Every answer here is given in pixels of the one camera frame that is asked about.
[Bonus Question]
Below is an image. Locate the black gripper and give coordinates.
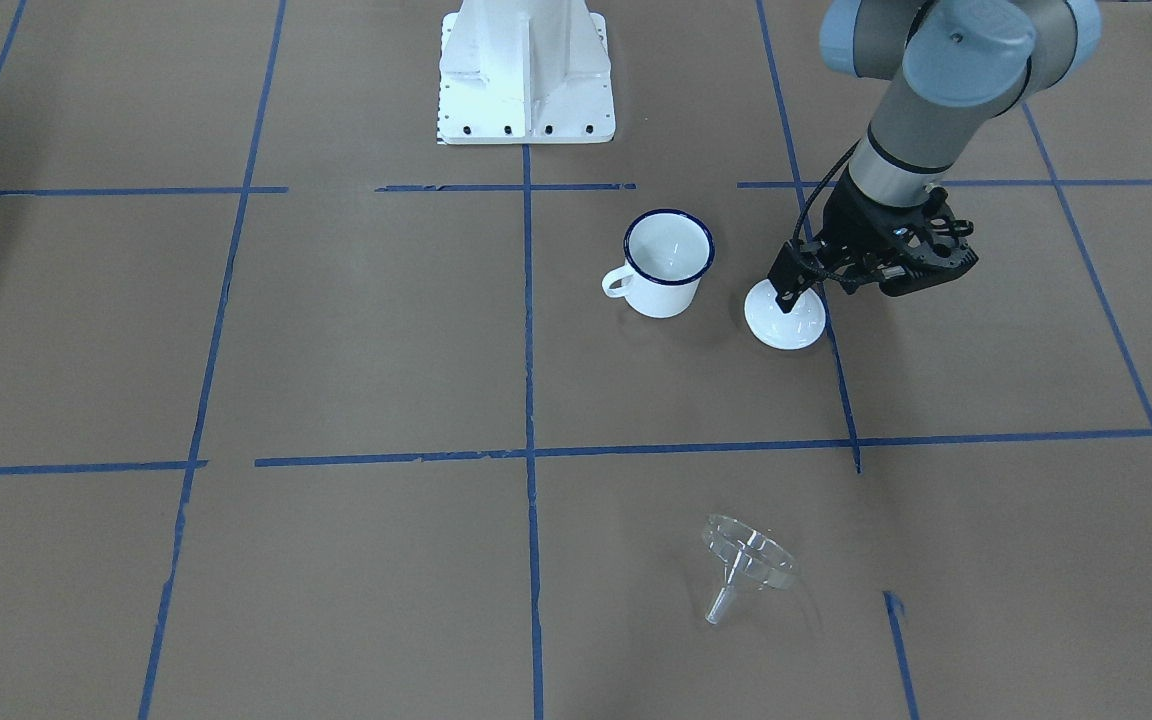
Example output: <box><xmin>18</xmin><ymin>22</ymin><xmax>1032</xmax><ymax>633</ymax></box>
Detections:
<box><xmin>768</xmin><ymin>176</ymin><xmax>979</xmax><ymax>314</ymax></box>

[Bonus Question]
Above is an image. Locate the white mug lid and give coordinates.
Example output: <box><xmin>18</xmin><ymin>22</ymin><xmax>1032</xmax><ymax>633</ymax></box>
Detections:
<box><xmin>742</xmin><ymin>279</ymin><xmax>827</xmax><ymax>351</ymax></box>

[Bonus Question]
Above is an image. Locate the clear plastic funnel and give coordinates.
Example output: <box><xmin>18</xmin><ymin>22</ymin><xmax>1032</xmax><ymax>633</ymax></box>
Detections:
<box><xmin>702</xmin><ymin>514</ymin><xmax>799</xmax><ymax>626</ymax></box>

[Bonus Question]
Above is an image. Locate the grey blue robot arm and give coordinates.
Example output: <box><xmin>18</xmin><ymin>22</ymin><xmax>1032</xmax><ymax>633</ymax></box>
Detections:
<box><xmin>765</xmin><ymin>1</ymin><xmax>1102</xmax><ymax>314</ymax></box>

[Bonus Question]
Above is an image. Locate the white enamel mug blue rim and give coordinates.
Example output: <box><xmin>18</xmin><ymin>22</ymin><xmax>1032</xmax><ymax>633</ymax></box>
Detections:
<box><xmin>602</xmin><ymin>209</ymin><xmax>717</xmax><ymax>319</ymax></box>

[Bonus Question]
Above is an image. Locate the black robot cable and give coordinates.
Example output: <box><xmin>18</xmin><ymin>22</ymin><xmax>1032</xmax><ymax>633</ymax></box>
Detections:
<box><xmin>796</xmin><ymin>141</ymin><xmax>862</xmax><ymax>247</ymax></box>

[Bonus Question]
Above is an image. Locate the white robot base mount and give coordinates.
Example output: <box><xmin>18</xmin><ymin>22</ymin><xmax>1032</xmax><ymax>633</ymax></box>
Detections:
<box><xmin>435</xmin><ymin>1</ymin><xmax>617</xmax><ymax>145</ymax></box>

